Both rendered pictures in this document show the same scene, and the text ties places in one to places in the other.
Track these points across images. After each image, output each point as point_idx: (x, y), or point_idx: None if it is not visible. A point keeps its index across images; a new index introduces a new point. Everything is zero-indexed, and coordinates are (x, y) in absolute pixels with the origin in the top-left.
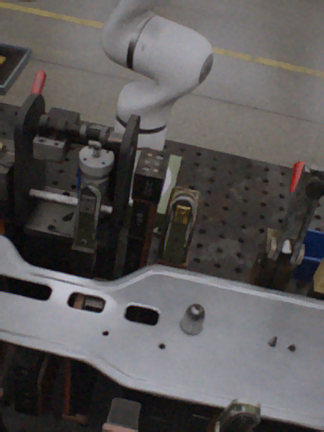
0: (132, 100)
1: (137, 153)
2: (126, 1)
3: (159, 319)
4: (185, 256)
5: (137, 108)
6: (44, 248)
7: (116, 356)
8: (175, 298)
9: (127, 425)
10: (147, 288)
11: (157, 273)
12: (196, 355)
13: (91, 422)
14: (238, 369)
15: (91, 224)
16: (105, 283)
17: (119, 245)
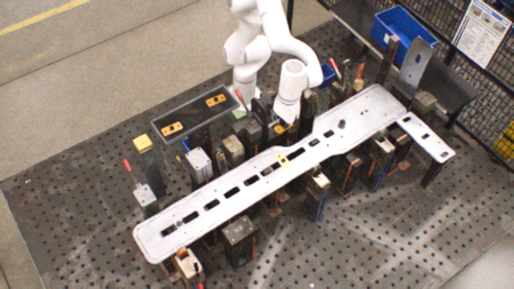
0: (246, 73)
1: (252, 89)
2: (242, 45)
3: (333, 131)
4: None
5: (250, 75)
6: (273, 142)
7: (336, 148)
8: (330, 123)
9: (355, 159)
10: (321, 126)
11: (319, 120)
12: (350, 132)
13: None
14: (361, 126)
15: None
16: (312, 134)
17: None
